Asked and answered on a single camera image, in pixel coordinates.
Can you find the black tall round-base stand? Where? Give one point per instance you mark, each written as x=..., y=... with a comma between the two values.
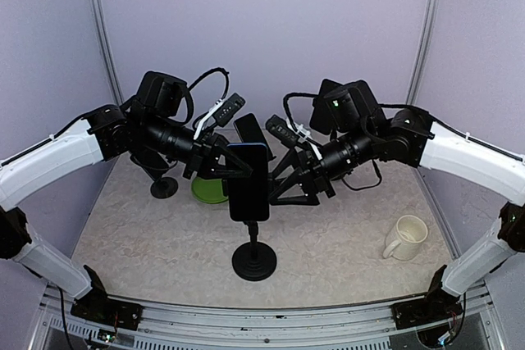
x=254, y=261

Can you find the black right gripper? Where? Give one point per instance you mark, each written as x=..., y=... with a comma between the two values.
x=310, y=166

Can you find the front aluminium rail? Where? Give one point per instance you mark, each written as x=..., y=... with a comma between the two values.
x=369, y=325

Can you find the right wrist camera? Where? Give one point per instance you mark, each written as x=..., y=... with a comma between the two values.
x=292, y=135

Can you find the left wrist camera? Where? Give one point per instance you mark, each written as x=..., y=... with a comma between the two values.
x=219, y=114

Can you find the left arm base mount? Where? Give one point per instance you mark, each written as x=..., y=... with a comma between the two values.
x=97, y=307

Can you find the aluminium frame post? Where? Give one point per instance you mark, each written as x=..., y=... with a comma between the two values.
x=105, y=49
x=422, y=52

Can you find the green plate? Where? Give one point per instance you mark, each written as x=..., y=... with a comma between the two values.
x=208, y=191

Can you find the black phone purple edge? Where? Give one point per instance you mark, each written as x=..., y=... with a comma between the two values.
x=249, y=131

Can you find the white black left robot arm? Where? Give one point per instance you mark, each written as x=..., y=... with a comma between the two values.
x=152, y=127

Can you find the blue phone face down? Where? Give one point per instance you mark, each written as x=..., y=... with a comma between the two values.
x=248, y=196

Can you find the left aluminium frame post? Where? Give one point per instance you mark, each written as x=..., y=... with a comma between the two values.
x=105, y=49

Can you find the cream ceramic mug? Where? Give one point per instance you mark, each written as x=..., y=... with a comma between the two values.
x=405, y=238

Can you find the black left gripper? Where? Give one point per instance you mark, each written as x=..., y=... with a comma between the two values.
x=201, y=158

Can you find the black phone teal case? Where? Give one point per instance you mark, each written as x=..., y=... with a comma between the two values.
x=328, y=113

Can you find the right aluminium frame post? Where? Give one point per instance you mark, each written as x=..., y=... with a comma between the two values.
x=422, y=52

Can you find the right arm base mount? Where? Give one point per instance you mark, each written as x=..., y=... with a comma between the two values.
x=436, y=305

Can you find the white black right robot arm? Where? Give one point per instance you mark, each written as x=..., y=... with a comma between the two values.
x=360, y=132

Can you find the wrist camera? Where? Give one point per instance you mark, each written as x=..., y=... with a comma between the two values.
x=219, y=114
x=292, y=135

